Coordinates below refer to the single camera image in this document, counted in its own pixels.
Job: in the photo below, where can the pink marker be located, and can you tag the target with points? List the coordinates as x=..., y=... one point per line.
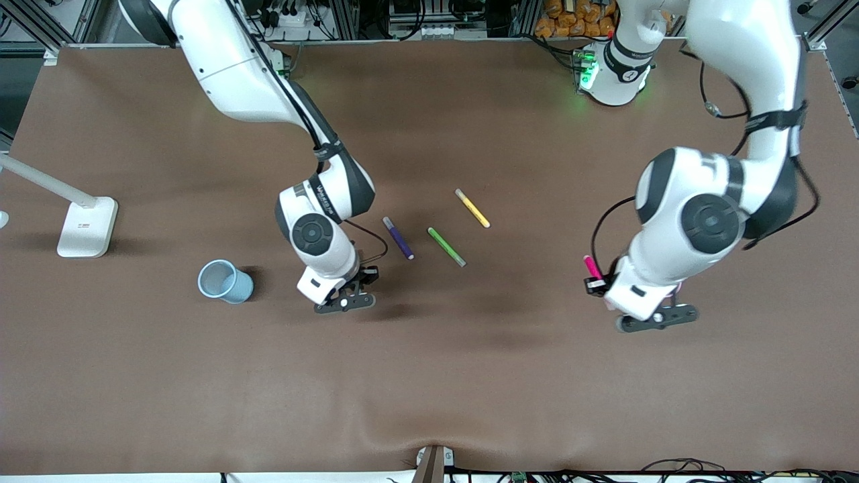
x=592, y=267

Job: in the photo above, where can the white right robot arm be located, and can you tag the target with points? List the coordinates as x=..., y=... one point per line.
x=228, y=60

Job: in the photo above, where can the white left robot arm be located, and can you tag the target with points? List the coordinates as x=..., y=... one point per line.
x=738, y=40

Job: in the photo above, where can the purple marker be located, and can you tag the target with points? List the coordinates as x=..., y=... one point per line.
x=398, y=239

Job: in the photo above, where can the blue mesh cup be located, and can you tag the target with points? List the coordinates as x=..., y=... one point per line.
x=238, y=290

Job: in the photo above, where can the green marker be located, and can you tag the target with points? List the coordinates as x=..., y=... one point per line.
x=445, y=245

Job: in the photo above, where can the yellow marker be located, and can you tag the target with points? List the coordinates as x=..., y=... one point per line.
x=473, y=209

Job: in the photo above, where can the white lamp stand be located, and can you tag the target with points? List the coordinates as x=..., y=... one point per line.
x=87, y=228

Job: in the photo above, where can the white power strip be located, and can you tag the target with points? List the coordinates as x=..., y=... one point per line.
x=302, y=20

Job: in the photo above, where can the orange snack bags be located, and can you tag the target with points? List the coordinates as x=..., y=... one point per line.
x=570, y=23

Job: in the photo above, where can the aluminium camera mount pole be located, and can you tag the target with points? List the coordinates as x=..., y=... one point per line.
x=431, y=466

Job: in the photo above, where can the aluminium frame profile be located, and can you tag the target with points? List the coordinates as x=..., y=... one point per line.
x=67, y=20
x=832, y=20

